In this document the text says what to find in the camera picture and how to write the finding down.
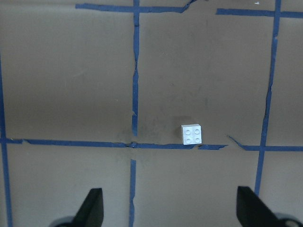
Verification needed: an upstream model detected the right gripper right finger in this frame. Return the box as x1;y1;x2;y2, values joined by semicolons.
237;186;285;227

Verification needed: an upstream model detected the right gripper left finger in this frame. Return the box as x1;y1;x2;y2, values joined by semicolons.
71;188;104;227

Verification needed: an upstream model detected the white block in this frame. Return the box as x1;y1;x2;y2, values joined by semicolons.
181;124;202;145

